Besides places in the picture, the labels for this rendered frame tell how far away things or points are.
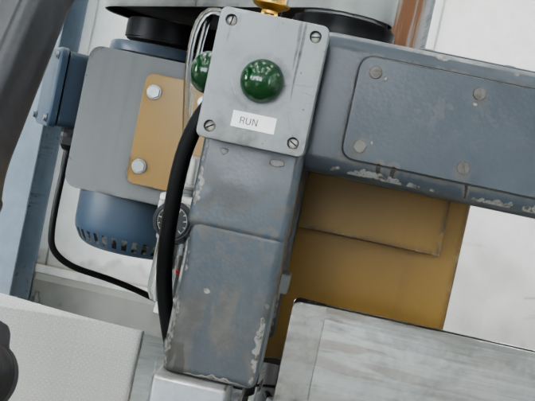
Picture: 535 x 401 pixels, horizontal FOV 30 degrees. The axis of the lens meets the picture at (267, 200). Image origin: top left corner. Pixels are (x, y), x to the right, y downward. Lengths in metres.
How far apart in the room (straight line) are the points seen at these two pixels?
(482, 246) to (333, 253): 4.97
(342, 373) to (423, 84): 0.29
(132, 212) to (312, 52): 0.53
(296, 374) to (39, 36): 0.37
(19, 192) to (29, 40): 4.86
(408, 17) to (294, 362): 0.51
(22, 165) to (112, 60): 4.58
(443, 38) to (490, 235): 1.18
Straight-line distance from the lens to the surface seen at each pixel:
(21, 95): 0.84
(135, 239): 1.17
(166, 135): 1.12
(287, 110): 0.68
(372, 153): 0.73
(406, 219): 0.97
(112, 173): 1.14
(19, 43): 0.86
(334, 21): 0.84
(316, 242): 1.02
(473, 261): 5.98
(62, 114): 1.16
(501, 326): 6.05
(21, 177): 5.71
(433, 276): 1.03
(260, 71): 0.66
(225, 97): 0.68
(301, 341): 0.89
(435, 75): 0.73
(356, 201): 0.97
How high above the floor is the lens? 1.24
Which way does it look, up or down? 3 degrees down
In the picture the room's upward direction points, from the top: 12 degrees clockwise
